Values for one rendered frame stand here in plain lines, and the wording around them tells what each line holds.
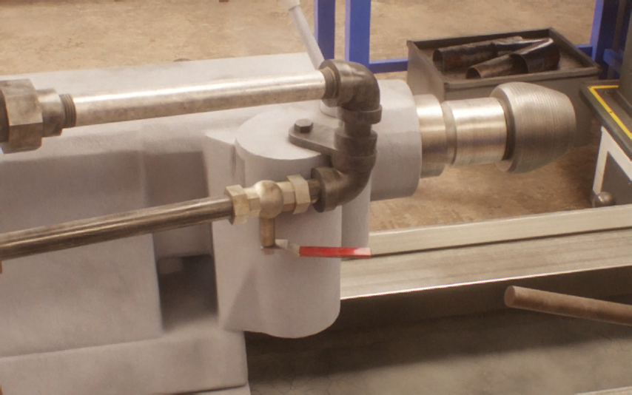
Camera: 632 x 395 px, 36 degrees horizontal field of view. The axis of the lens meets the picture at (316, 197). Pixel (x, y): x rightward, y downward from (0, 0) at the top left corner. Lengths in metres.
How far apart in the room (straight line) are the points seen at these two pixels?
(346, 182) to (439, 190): 2.27
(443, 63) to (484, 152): 2.28
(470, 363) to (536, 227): 0.20
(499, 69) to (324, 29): 0.59
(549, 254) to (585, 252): 0.05
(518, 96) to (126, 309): 0.40
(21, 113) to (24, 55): 3.51
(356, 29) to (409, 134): 1.91
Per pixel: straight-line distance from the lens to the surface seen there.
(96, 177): 0.81
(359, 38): 2.79
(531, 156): 0.93
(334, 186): 0.73
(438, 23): 4.31
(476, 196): 2.99
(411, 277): 1.17
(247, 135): 0.78
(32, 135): 0.61
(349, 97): 0.71
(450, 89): 3.05
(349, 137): 0.73
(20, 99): 0.61
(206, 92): 0.66
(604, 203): 1.70
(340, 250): 0.75
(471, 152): 0.92
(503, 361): 1.24
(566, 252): 1.25
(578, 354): 1.27
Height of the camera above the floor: 1.51
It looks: 31 degrees down
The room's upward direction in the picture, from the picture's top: straight up
